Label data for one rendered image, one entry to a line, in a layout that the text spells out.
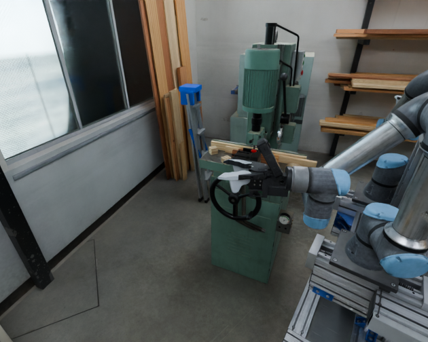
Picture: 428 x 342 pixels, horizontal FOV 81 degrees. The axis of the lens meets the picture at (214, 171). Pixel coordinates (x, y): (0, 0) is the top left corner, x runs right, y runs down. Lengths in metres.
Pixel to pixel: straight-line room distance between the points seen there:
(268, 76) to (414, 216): 0.87
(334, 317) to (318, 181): 1.12
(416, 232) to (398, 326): 0.38
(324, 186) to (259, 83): 0.76
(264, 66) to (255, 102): 0.18
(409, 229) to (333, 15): 3.06
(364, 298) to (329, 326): 0.46
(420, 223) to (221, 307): 1.33
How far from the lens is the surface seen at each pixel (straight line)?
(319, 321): 1.69
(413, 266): 0.96
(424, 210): 0.87
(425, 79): 1.39
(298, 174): 0.72
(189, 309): 1.87
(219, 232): 1.80
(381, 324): 1.15
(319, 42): 3.67
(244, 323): 1.83
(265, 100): 1.38
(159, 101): 2.80
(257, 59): 1.34
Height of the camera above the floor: 1.59
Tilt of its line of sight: 30 degrees down
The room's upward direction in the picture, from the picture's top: straight up
